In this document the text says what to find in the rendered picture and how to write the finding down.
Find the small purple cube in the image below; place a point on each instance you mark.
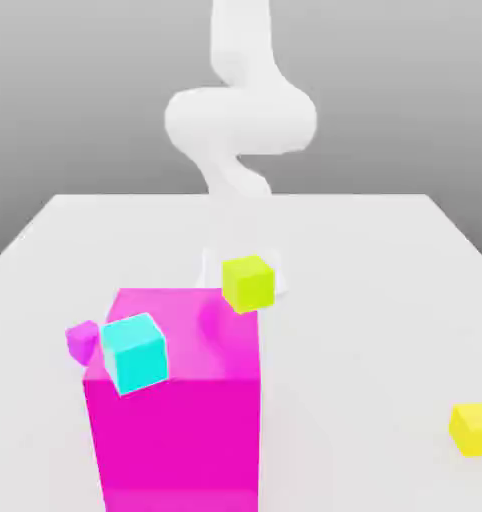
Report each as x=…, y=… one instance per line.
x=80, y=340

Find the large magenta box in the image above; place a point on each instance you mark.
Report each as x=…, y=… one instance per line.
x=177, y=432

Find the small lime cube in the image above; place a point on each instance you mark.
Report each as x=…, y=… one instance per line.
x=249, y=284

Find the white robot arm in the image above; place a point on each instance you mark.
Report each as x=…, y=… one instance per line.
x=241, y=116

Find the small yellow cube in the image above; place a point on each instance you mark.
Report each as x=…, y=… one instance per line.
x=475, y=430

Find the small cyan cube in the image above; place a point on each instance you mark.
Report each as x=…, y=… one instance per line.
x=139, y=358

